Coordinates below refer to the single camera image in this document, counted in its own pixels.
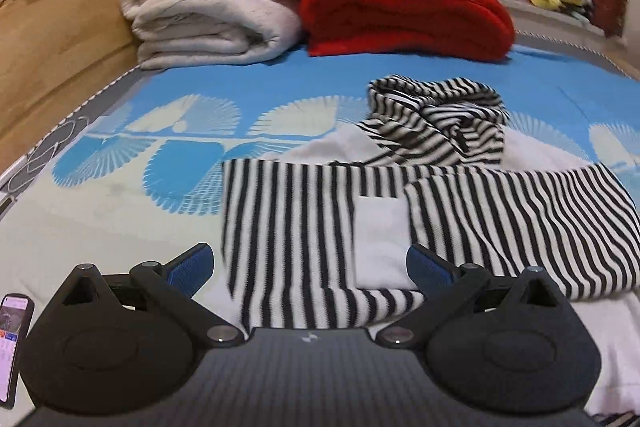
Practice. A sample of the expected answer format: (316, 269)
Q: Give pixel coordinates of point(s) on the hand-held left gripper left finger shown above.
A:
(192, 268)

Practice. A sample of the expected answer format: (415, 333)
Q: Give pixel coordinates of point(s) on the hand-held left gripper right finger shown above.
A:
(427, 268)

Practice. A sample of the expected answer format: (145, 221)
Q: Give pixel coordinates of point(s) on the black white striped hoodie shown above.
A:
(300, 217)

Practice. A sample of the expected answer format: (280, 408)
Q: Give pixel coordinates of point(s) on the blue fan-patterned bed sheet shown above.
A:
(150, 97)

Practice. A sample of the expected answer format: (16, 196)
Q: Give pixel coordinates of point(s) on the black smartphone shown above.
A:
(12, 347)

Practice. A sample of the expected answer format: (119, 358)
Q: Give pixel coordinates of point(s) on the red folded blanket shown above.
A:
(400, 12)

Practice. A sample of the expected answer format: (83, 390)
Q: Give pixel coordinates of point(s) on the wooden bed frame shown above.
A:
(50, 57)

